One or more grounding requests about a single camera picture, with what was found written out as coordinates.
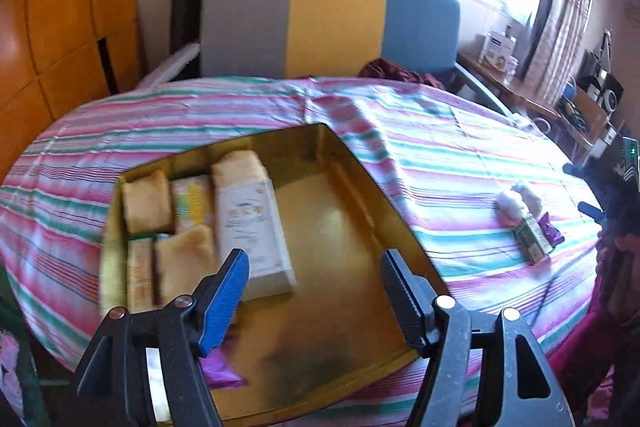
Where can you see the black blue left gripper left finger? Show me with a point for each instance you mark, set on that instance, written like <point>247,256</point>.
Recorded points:
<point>111,383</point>

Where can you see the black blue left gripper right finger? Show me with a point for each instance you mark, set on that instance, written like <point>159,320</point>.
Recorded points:
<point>517,386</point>

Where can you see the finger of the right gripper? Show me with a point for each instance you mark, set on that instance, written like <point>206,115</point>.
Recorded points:
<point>593,212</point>
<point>592,172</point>

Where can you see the purple snack packet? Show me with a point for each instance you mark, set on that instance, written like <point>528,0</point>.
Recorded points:
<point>553,235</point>

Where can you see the beige sock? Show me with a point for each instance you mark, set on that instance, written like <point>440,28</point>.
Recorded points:
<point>532,201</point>

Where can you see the green medicine box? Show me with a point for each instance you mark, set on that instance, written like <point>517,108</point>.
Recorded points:
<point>535,244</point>

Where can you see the white plastic bundle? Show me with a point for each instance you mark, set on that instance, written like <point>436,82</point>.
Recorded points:
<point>511,205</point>

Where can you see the green cereal bar packet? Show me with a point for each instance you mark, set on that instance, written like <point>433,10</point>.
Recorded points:
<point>140,273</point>

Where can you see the yellow sponge block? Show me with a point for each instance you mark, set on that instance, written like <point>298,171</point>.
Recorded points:
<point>147,204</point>
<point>183,260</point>

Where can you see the gold tin box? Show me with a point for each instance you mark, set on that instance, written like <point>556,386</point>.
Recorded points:
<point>337,332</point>

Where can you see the Weidan snack packet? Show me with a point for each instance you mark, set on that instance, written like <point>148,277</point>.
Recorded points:
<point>193,200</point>

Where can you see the white cardboard box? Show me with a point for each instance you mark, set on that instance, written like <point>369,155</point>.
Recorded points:
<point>248,218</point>

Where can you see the cardboard box with clutter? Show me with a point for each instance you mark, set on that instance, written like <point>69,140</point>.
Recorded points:
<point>589,102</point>

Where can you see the striped pink green bedsheet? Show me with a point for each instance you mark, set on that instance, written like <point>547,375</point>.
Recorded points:
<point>441,159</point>

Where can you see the wooden side desk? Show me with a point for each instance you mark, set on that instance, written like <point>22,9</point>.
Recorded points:
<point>512,91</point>

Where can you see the striped curtain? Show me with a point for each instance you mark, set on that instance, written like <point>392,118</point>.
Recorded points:
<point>557,49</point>

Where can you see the white appliance box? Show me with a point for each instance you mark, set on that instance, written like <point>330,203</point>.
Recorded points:
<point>497,50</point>

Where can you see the dark red cloth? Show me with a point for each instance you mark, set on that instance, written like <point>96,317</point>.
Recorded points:
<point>383,69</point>

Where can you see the grey yellow blue chair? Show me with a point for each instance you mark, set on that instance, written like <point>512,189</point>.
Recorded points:
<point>286,39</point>

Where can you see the wooden wardrobe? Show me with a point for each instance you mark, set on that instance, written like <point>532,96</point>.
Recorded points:
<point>59,54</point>

